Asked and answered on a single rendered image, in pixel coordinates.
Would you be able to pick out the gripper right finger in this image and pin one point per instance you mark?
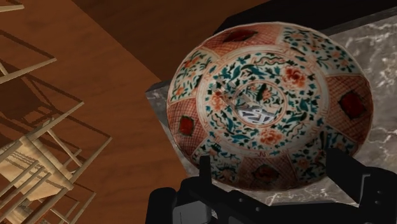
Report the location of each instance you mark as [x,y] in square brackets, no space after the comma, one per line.
[356,176]

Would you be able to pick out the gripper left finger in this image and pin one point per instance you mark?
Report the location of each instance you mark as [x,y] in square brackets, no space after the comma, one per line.
[198,189]

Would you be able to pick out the floral patterned ceramic plate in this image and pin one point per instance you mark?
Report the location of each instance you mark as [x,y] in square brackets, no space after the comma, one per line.
[270,105]

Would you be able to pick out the light wooden chair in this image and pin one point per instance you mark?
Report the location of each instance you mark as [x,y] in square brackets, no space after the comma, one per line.
[37,155]

